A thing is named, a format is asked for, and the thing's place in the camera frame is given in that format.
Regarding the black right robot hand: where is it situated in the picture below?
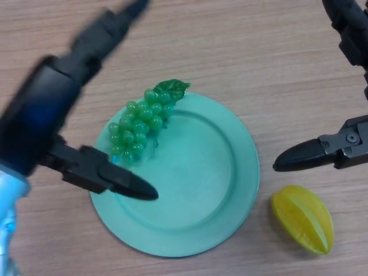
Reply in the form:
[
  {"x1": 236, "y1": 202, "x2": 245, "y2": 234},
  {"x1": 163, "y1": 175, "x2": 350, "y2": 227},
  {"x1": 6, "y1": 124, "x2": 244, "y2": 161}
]
[{"x1": 272, "y1": 0, "x2": 368, "y2": 173}]

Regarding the green grapes bunch with leaf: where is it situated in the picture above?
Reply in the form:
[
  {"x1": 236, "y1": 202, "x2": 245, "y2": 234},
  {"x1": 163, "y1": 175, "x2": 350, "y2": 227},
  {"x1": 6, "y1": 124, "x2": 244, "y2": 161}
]
[{"x1": 107, "y1": 78, "x2": 191, "y2": 168}]

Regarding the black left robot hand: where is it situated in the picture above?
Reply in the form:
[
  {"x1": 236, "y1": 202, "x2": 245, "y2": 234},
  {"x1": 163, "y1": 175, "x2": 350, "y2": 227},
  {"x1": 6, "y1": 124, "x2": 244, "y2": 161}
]
[{"x1": 0, "y1": 0, "x2": 160, "y2": 202}]

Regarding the teal round plate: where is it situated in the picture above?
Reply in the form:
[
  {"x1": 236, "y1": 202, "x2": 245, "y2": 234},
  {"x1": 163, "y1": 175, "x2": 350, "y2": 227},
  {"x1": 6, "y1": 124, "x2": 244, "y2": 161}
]
[{"x1": 89, "y1": 93, "x2": 260, "y2": 251}]

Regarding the yellow starfruit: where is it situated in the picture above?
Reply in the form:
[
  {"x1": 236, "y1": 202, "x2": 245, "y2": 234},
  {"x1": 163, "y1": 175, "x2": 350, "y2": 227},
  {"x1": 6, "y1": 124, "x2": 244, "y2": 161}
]
[{"x1": 270, "y1": 185, "x2": 335, "y2": 255}]

